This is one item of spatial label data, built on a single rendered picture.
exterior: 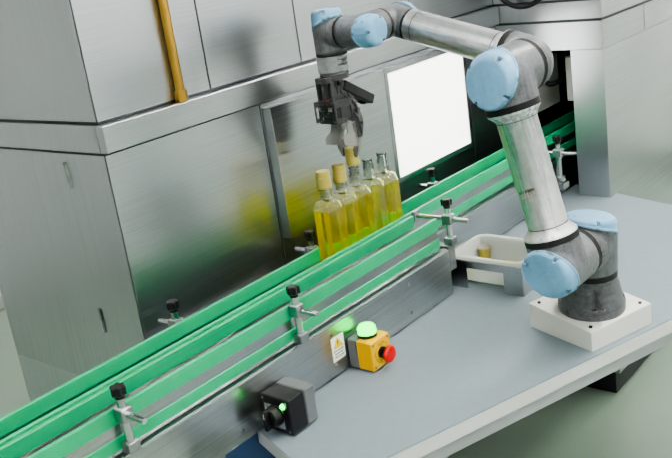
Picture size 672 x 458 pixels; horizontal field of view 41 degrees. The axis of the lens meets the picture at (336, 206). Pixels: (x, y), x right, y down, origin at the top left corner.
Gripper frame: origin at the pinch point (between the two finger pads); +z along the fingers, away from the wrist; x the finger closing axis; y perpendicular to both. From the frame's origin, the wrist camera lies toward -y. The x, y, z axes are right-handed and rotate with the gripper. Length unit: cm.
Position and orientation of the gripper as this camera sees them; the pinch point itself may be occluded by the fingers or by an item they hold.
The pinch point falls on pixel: (351, 150)
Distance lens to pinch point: 222.6
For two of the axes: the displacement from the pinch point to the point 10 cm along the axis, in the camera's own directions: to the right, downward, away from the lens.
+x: 7.3, 0.9, -6.8
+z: 1.4, 9.5, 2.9
